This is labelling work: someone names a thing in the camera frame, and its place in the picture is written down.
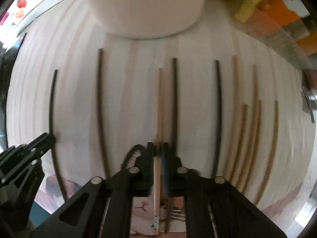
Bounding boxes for black chopstick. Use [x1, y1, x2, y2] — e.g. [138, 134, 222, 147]
[48, 69, 68, 202]
[162, 58, 180, 234]
[212, 60, 222, 178]

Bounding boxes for light wooden chopstick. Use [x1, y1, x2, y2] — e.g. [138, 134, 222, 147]
[153, 68, 164, 236]

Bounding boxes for dark brown chopstick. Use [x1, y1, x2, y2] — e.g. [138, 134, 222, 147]
[96, 48, 111, 178]

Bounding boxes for bamboo chopstick green band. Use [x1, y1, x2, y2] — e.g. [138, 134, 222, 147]
[243, 100, 262, 195]

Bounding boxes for striped cat placemat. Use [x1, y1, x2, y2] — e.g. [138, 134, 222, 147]
[6, 0, 316, 237]

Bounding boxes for cream utensil holder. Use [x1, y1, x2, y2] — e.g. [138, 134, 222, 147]
[87, 0, 206, 39]

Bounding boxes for orange white seasoning box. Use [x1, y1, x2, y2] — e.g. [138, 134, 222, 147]
[247, 0, 310, 41]

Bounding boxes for colourful wall stickers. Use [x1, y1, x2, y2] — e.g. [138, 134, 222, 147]
[1, 0, 27, 27]

